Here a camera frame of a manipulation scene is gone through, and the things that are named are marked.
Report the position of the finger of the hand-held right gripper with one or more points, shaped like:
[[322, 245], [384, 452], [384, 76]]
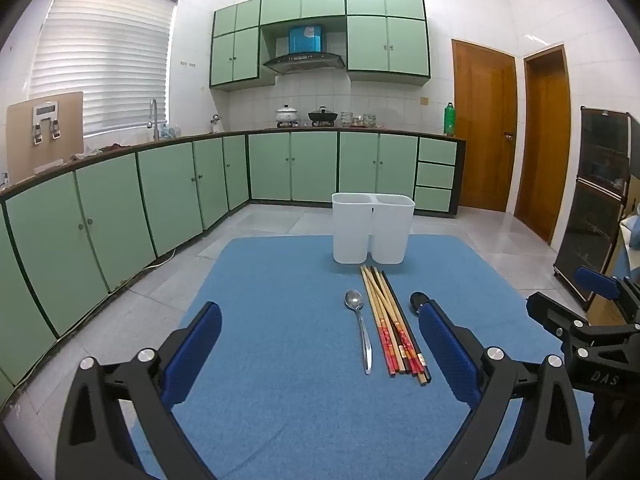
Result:
[[550, 310], [597, 282]]

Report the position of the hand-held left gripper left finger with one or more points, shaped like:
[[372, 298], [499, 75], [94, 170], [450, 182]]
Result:
[[195, 350]]

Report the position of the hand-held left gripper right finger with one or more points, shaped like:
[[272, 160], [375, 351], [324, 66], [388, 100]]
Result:
[[445, 350]]

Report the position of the black spoon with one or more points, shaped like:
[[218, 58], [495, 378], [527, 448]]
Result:
[[416, 302]]

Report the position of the bundle of chopsticks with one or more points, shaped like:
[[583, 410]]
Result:
[[387, 320]]

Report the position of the silver metal spoon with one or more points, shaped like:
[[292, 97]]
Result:
[[361, 325]]

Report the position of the white twin-compartment utensil holder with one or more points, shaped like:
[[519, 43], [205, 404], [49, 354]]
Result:
[[352, 230]]

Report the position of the cardboard box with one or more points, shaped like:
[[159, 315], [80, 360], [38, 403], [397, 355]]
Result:
[[607, 310]]

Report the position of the light blue cloth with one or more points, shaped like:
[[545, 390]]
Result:
[[632, 230]]

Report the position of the black glass-front cabinet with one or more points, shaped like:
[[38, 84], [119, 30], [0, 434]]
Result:
[[595, 200]]

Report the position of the blue table mat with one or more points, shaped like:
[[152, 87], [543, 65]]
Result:
[[280, 320]]

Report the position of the plain wooden door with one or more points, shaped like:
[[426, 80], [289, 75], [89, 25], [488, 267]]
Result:
[[545, 145]]

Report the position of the green base kitchen cabinets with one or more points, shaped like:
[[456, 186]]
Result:
[[165, 195]]

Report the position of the green bottle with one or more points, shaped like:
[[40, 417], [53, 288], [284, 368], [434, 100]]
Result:
[[449, 120]]

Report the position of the dark cloth on counter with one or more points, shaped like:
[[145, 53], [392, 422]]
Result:
[[112, 149]]

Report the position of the clear bottles by sink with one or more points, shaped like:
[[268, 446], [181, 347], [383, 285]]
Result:
[[170, 132]]

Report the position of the silver kettle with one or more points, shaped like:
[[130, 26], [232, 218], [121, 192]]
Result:
[[215, 124]]

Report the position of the chrome kitchen faucet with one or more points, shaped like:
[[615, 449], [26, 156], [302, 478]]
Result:
[[153, 115]]

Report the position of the group of small bowls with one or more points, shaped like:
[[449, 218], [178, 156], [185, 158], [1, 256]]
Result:
[[369, 120]]

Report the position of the dark kitchen countertop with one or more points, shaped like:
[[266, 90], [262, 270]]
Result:
[[310, 130]]

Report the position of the white lidded pot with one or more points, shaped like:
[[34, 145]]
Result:
[[287, 116]]

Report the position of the black wok with lid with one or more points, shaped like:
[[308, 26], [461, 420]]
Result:
[[322, 117]]

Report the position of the wooden board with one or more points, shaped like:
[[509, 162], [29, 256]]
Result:
[[20, 140]]

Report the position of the black range hood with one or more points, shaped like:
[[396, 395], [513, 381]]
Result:
[[304, 61]]

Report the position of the white window blind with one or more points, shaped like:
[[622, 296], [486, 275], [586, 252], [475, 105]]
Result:
[[105, 55]]

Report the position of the blue hood chimney cover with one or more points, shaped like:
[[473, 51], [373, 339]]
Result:
[[305, 40]]

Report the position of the green wall cabinets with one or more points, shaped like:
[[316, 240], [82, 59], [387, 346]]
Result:
[[385, 40]]

